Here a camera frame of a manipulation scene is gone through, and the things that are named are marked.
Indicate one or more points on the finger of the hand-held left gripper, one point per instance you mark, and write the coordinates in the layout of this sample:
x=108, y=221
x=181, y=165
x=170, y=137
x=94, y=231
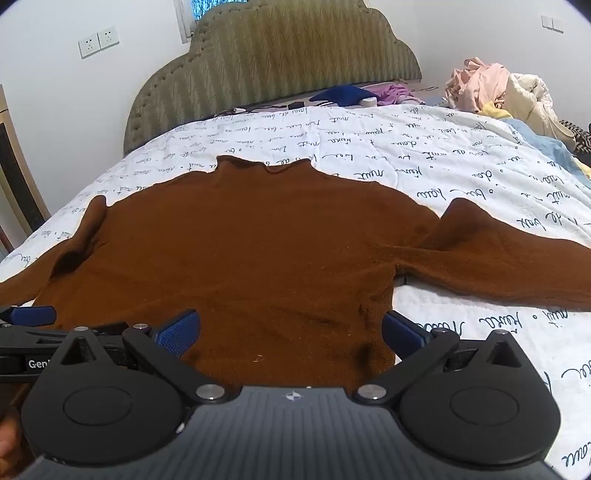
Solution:
x=32, y=315

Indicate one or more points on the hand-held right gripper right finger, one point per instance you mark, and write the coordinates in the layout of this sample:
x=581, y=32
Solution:
x=400, y=331

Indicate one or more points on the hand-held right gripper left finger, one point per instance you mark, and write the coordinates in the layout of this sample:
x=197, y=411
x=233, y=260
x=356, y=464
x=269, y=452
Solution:
x=181, y=330

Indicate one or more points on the brown knit sweater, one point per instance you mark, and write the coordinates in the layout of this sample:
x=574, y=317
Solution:
x=254, y=254

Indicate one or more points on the pink clothes pile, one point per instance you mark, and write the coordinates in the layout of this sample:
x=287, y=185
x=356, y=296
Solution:
x=475, y=83

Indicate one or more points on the person's left hand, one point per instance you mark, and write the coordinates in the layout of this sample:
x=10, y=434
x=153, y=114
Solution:
x=8, y=438

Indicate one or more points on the wooden furniture panel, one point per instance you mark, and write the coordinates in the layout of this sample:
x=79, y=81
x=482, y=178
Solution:
x=18, y=175

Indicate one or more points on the white script print quilt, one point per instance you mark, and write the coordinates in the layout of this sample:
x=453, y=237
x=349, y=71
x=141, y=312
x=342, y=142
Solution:
x=369, y=147

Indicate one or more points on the purple cloth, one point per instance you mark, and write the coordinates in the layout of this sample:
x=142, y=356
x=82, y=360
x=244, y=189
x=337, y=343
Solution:
x=395, y=93

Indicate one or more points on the yellow cloth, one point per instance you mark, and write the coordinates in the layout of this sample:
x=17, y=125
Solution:
x=494, y=110

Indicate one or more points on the light blue cloth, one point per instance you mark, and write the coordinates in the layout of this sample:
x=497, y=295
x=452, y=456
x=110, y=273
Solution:
x=549, y=143

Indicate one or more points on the dark blue cloth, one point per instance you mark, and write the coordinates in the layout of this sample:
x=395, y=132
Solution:
x=344, y=95

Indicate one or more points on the cream padded garment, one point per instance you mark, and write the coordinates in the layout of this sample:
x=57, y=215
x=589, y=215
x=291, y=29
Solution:
x=531, y=104

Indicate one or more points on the black white striped cloth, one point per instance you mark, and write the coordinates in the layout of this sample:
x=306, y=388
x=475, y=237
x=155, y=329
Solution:
x=577, y=134

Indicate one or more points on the green upholstered headboard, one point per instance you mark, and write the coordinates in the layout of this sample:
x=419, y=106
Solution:
x=277, y=55

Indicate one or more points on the window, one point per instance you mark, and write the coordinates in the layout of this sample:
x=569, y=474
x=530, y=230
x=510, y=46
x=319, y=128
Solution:
x=203, y=9

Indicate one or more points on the white wall socket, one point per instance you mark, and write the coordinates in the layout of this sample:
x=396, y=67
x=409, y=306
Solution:
x=108, y=38
x=89, y=47

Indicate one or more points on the white light switch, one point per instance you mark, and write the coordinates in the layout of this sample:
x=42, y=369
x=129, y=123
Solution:
x=547, y=21
x=558, y=26

